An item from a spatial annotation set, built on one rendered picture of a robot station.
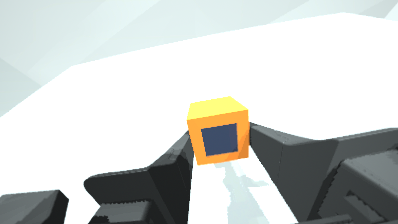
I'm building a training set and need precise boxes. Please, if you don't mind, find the orange block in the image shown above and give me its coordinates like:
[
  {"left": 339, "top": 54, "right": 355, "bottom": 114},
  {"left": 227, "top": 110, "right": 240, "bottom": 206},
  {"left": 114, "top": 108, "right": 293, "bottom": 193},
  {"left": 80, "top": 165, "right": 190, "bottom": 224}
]
[{"left": 186, "top": 96, "right": 250, "bottom": 166}]

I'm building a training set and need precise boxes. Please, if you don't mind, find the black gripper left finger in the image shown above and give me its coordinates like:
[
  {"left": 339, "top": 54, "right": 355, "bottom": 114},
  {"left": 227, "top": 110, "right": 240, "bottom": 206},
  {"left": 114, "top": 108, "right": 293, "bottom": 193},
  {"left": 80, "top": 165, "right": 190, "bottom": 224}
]
[{"left": 83, "top": 130, "right": 194, "bottom": 224}]

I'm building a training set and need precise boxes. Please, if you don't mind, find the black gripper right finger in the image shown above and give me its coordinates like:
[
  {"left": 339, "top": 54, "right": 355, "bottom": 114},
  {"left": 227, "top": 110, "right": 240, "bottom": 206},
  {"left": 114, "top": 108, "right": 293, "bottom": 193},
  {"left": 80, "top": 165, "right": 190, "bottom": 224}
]
[{"left": 249, "top": 121, "right": 398, "bottom": 223}]

